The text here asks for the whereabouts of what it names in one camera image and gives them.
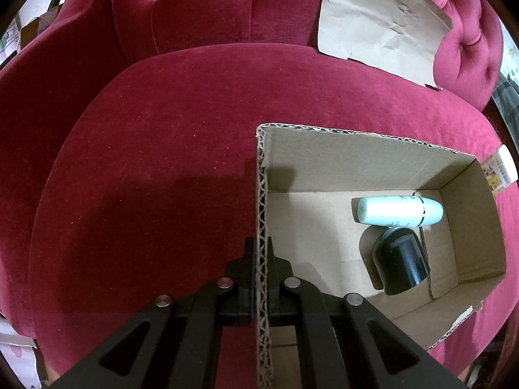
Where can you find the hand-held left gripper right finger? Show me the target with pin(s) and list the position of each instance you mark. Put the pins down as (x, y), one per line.
(279, 291)

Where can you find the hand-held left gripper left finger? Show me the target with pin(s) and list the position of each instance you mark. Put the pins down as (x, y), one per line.
(243, 291)

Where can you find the cardboard box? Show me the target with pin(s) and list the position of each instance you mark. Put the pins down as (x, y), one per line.
(324, 227)

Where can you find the small black plastic case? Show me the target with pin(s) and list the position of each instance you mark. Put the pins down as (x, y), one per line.
(401, 261)

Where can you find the light teal tube bottle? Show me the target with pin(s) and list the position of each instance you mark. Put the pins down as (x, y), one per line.
(397, 211)

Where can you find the red velvet tufted sofa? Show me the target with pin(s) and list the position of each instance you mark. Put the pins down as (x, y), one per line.
(162, 150)

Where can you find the white jar yellow label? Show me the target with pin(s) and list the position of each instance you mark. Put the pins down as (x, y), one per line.
(500, 170)

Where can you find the brown paper sheet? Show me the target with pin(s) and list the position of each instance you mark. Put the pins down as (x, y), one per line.
(373, 20)

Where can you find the grey plaid cloth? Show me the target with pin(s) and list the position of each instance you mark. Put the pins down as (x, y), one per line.
(507, 97)

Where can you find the cartoon cat printed curtain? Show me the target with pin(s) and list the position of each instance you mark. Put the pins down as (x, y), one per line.
(8, 40)

